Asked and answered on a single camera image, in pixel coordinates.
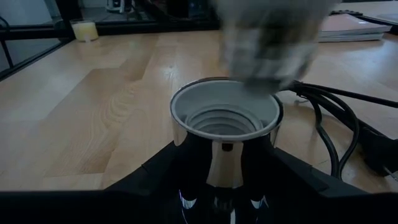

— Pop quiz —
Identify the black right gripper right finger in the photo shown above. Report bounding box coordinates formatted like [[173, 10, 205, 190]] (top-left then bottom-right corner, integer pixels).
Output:
[[264, 146, 383, 224]]

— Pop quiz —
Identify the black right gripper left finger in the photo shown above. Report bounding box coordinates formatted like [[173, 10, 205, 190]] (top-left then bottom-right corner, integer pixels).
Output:
[[93, 136, 190, 224]]

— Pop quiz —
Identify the chrome lamp socket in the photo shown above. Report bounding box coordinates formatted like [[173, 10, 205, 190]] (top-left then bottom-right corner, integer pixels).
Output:
[[169, 77, 284, 224]]

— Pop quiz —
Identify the black lamp power cord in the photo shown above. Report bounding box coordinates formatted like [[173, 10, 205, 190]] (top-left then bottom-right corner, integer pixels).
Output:
[[287, 80, 398, 181]]

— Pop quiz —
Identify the white lightbulb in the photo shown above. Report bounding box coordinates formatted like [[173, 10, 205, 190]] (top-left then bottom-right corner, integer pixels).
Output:
[[211, 0, 340, 94]]

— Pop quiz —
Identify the grey book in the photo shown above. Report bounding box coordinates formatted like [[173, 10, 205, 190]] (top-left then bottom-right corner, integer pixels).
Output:
[[317, 29, 392, 43]]

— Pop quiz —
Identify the small yellow candle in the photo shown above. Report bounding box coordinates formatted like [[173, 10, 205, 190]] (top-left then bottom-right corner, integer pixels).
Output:
[[70, 19, 100, 43]]

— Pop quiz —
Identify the pink notebook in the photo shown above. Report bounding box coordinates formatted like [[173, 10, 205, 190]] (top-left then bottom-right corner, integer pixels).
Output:
[[317, 12, 392, 35]]

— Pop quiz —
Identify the white device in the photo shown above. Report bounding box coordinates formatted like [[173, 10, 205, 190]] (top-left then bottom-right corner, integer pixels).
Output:
[[105, 0, 126, 14]]

